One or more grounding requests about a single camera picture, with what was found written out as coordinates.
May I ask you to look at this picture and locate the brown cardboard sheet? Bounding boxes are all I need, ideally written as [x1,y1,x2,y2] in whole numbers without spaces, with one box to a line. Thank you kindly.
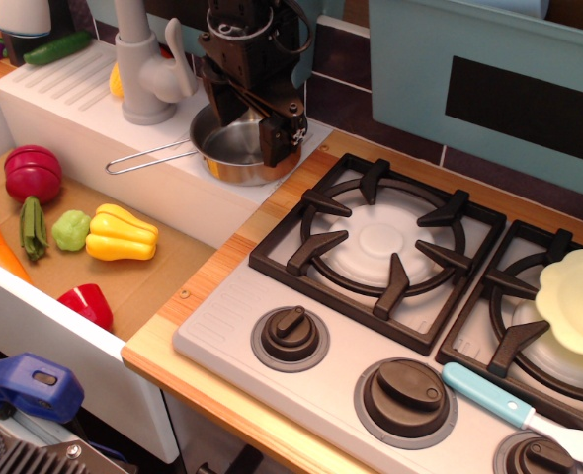
[0,154,214,341]

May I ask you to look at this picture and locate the white spatula light blue handle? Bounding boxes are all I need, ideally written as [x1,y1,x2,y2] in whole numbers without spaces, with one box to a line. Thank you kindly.
[442,362,583,463]

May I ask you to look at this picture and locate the white toy sink unit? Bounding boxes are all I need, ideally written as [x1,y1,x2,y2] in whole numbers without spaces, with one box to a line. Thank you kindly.
[0,39,334,464]

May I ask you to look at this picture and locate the dark right stove knob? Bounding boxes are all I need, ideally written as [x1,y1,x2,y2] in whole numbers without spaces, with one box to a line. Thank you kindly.
[504,437,578,474]

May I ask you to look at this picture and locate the dark burner grate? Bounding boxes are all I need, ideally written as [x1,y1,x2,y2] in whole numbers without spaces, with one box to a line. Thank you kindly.
[437,220,583,430]
[249,154,506,356]

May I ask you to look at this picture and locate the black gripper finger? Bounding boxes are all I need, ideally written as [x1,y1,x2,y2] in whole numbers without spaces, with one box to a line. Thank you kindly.
[258,116,305,167]
[201,64,249,126]

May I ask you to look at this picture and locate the dark left stove knob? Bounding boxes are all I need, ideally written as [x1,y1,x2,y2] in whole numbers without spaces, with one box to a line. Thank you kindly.
[260,306,320,362]

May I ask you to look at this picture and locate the small steel pan wire handle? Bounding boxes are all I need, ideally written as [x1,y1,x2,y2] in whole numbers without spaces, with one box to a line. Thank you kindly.
[105,102,308,188]

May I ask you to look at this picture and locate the dark right burner grate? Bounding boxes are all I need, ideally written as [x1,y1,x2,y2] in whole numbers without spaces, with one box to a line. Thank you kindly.
[437,220,583,430]

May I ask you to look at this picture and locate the yellow toy corn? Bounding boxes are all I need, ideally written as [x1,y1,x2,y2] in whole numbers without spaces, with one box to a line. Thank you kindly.
[109,63,125,99]

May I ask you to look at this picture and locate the grey toy faucet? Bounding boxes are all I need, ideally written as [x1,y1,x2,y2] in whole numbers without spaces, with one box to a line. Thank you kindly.
[115,0,198,125]

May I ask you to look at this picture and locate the light green toy lettuce piece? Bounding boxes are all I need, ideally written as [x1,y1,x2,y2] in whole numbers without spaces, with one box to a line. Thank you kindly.
[52,209,91,252]

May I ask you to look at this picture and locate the white black cylinder device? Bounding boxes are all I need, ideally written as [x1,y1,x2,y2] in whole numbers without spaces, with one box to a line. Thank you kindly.
[0,0,51,40]

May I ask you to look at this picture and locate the grey toy stove top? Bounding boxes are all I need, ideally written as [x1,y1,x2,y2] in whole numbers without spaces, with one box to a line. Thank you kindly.
[172,205,583,474]

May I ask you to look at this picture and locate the green toy bean pods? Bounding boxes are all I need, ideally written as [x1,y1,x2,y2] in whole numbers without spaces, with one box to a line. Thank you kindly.
[19,196,48,262]

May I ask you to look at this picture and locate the pale yellow plastic plate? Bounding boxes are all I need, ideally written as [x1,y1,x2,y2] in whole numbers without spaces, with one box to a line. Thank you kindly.
[535,249,583,356]

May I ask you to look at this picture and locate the dark stove knob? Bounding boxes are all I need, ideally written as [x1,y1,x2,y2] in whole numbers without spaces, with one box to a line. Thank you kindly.
[361,358,451,438]
[260,306,320,362]
[504,437,578,474]

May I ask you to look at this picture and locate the purple toy onion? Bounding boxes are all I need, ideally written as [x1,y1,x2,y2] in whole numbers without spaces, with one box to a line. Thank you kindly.
[4,145,62,204]

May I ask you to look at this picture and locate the red toy pepper piece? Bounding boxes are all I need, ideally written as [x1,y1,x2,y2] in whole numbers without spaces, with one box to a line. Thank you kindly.
[57,283,114,332]

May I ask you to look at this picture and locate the blue plastic clamp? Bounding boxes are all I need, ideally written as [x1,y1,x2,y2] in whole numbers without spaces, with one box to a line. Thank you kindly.
[0,353,85,424]

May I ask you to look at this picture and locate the yellow toy bell pepper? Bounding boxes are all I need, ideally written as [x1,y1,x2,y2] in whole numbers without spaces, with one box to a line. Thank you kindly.
[85,203,159,261]

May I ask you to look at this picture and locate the green toy cucumber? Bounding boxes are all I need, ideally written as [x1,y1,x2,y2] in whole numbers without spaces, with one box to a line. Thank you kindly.
[23,31,93,66]

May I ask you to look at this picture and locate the dark left burner grate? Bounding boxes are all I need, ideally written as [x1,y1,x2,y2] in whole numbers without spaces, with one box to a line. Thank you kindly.
[249,154,506,356]

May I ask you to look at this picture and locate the dark middle stove knob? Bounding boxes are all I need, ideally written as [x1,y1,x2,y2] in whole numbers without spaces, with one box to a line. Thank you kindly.
[361,358,451,438]

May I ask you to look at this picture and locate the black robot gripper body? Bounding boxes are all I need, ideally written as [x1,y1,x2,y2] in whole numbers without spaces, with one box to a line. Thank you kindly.
[199,1,307,120]

